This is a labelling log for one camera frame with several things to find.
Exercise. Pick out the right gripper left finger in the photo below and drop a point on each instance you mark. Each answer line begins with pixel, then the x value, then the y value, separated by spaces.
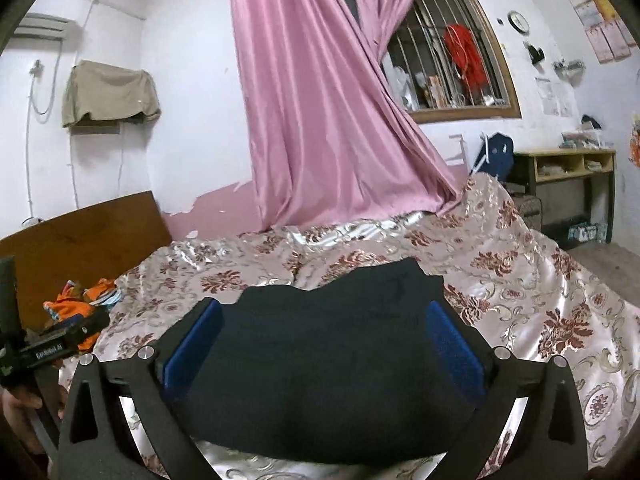
pixel 95 440

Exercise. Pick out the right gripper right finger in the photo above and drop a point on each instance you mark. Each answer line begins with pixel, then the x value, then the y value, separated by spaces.
pixel 550 442

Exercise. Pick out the black coat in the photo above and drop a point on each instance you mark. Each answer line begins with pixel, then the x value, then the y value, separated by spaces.
pixel 370 369

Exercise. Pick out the orange clothes pile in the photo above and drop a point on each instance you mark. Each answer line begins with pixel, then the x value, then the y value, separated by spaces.
pixel 77 302

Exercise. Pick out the person's left hand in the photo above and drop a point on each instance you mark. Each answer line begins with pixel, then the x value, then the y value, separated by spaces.
pixel 15 406

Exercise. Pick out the wooden headboard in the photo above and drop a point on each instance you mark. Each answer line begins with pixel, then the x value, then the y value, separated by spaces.
pixel 101 241

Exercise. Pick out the floral satin bedspread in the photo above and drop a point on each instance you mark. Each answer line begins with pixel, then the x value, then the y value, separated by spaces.
pixel 512 283

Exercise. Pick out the wooden desk shelf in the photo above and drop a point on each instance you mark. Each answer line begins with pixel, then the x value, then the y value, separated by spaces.
pixel 577 189

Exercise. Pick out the dark blue bag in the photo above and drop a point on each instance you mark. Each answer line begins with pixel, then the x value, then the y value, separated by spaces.
pixel 496 156

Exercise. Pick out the white air conditioner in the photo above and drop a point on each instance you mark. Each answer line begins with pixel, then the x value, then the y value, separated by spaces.
pixel 44 26

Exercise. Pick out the pink curtain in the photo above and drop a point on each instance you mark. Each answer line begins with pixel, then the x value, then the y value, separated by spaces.
pixel 329 143

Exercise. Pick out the red garment in window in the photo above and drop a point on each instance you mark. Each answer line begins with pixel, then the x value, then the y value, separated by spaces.
pixel 461 47

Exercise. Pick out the beige cloth on wall shelf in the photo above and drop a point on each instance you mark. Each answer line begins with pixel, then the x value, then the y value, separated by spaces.
pixel 108 93

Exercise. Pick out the colourful wall picture right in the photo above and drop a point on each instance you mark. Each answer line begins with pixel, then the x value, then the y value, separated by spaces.
pixel 634 142

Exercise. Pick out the barred window with wooden frame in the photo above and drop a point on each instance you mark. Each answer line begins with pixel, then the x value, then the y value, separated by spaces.
pixel 423 77

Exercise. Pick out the wall calendar poster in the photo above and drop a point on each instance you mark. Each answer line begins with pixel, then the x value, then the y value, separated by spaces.
pixel 605 30

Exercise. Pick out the round wall clock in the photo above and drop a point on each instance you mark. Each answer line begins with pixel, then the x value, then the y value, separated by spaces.
pixel 519 22

